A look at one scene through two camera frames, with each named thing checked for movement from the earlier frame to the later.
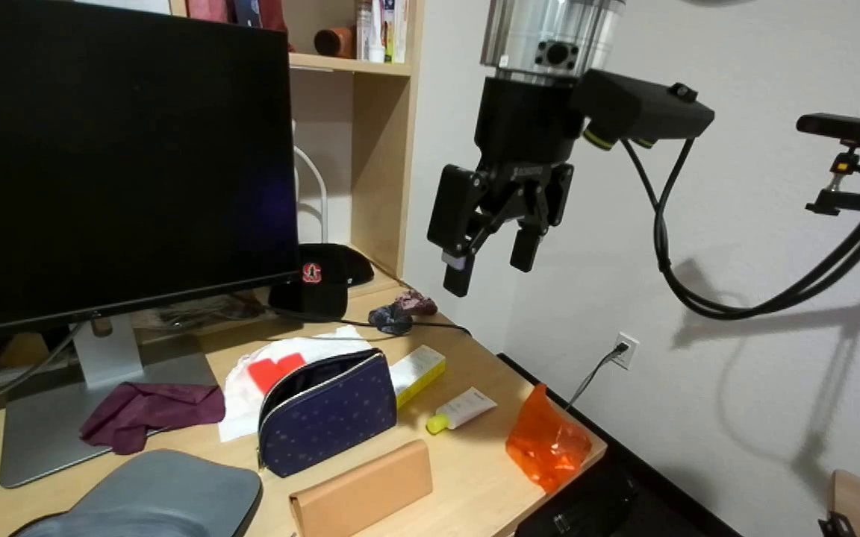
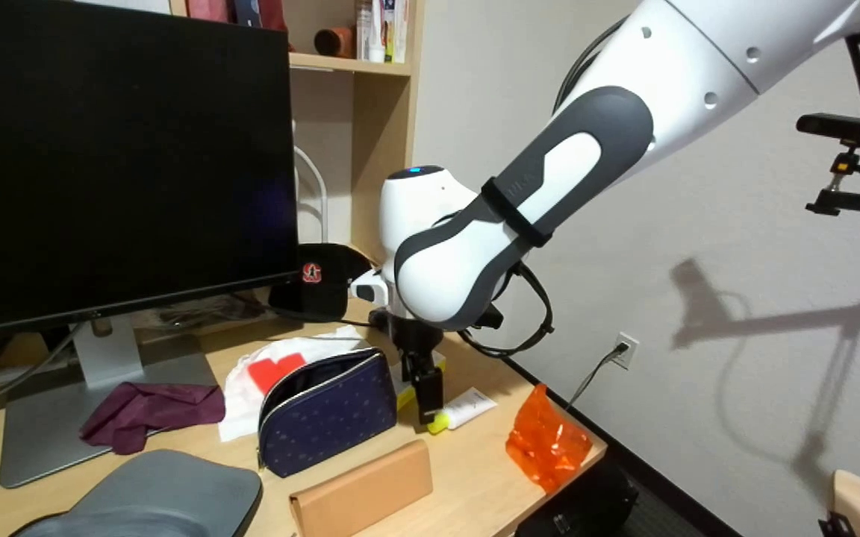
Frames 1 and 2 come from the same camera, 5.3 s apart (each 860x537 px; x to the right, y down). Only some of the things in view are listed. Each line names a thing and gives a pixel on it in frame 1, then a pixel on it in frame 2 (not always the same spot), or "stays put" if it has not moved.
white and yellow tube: x=464 y=407 stays put
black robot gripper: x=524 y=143 -> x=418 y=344
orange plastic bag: x=546 y=443 stays put
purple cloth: x=138 y=407 stays put
